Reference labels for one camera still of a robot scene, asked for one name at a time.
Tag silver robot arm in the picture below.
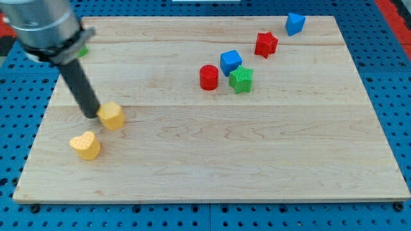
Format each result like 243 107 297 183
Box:
1 0 95 65

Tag wooden board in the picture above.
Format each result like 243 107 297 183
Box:
13 16 410 204

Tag red cylinder block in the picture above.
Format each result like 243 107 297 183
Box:
199 65 219 90

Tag green star block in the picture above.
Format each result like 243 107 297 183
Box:
229 65 254 94

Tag blue cube block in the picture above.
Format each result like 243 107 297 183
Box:
220 50 243 77

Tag yellow pentagon block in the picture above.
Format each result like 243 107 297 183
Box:
97 101 125 130

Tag red star block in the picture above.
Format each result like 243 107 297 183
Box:
254 32 279 58

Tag yellow heart block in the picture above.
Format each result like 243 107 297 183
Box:
69 131 101 160

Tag blue triangle block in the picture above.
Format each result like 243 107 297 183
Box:
285 12 306 36

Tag green cylinder block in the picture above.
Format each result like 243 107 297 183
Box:
78 45 88 58

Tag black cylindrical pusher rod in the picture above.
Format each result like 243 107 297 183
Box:
57 59 100 119

